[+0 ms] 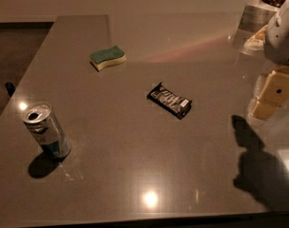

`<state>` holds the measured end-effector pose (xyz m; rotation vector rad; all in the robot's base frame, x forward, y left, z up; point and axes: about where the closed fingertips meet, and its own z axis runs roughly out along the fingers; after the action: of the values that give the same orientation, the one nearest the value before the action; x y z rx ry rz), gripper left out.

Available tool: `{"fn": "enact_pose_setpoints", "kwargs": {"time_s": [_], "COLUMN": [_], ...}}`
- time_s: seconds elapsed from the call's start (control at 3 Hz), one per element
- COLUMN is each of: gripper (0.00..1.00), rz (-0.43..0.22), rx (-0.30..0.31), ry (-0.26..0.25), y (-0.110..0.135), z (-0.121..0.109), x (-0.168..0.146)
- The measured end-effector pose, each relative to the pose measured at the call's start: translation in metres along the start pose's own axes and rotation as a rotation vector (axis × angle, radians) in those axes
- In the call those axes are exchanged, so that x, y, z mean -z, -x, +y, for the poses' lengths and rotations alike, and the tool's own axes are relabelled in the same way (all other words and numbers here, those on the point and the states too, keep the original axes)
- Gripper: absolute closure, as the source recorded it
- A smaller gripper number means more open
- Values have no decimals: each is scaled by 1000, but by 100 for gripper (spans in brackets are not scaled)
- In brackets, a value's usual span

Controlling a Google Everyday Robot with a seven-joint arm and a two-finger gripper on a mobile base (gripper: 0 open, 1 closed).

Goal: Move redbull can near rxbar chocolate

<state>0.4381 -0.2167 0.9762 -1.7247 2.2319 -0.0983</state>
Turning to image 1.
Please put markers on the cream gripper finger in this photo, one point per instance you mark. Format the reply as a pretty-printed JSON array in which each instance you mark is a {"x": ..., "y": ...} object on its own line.
[
  {"x": 270, "y": 93},
  {"x": 256, "y": 42}
]

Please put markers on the silver blue redbull can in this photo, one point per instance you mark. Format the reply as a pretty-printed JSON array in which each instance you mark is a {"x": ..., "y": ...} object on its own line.
[{"x": 44, "y": 127}]

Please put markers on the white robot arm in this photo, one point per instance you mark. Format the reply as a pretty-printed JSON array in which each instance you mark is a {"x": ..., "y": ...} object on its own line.
[{"x": 276, "y": 44}]

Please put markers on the black rxbar chocolate wrapper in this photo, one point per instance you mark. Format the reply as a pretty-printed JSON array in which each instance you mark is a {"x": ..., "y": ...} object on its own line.
[{"x": 177, "y": 105}]

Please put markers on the metal coffee bean container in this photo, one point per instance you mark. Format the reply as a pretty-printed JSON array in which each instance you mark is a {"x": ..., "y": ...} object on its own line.
[{"x": 257, "y": 14}]

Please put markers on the green yellow sponge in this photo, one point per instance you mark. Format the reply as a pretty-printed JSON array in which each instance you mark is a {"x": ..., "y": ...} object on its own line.
[{"x": 108, "y": 57}]

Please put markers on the small black floor object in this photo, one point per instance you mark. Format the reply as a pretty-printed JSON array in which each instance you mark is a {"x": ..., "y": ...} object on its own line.
[{"x": 10, "y": 87}]

